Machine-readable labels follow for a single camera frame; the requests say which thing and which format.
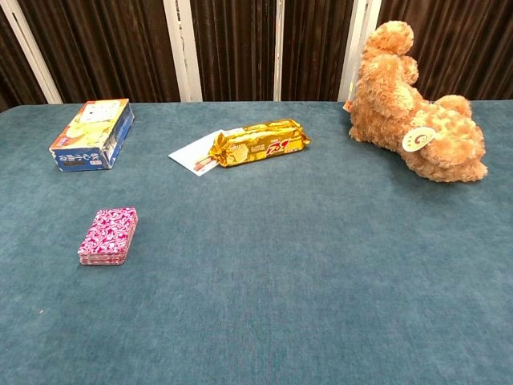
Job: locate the pink white card stack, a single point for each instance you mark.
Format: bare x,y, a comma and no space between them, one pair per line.
108,234

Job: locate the blue snack box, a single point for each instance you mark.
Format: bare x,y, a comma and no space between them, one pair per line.
94,134

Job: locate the white paper card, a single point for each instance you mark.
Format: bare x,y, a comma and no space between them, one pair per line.
192,154

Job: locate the gold foil biscuit packet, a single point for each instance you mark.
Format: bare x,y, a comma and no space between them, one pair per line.
260,142

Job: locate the thin white screen frame post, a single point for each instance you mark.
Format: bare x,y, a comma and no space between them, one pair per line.
279,48

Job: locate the brown pleated curtain panel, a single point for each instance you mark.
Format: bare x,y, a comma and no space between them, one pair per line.
461,48
316,48
16,76
108,48
234,48

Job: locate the teal velvet tablecloth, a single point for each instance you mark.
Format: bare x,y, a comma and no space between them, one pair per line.
280,260

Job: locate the tan plush teddy bear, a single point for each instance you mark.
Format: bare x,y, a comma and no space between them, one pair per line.
397,108

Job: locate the round white hang tag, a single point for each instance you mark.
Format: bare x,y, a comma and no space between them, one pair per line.
418,140

